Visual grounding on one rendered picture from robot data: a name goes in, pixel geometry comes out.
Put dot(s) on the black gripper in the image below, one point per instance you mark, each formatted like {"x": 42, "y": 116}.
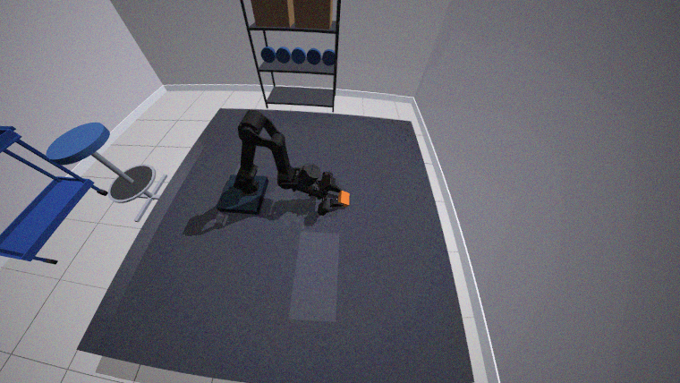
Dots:
{"x": 326, "y": 204}

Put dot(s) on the orange block with dark square marking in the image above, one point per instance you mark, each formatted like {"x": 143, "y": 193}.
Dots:
{"x": 343, "y": 197}

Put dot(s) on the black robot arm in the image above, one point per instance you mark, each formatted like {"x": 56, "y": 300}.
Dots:
{"x": 288, "y": 177}

